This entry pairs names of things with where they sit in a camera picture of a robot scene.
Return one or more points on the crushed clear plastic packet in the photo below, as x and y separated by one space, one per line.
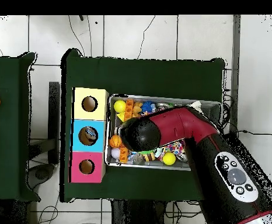
90 133

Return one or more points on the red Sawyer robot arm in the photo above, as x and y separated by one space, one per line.
178 126

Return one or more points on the wooden box with three holes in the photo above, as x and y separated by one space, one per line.
77 112

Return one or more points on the silver mesh bin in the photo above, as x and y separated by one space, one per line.
215 109

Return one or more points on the orange plastic building block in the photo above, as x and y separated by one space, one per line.
124 155
129 107

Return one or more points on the blue spiky toy with eyes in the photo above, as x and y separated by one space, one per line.
147 106

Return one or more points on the yellow ball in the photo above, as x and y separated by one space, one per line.
169 158
119 106

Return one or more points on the orange toy basketball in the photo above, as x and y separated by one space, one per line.
115 141

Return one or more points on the white ball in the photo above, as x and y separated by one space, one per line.
115 152

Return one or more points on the yellow black striped plush toy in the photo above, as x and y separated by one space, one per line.
149 157

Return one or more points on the dark green table cloth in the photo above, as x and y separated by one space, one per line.
5 140
138 74

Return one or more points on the cream knitted cloth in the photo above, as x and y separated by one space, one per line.
196 105

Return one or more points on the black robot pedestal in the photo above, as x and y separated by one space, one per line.
136 212

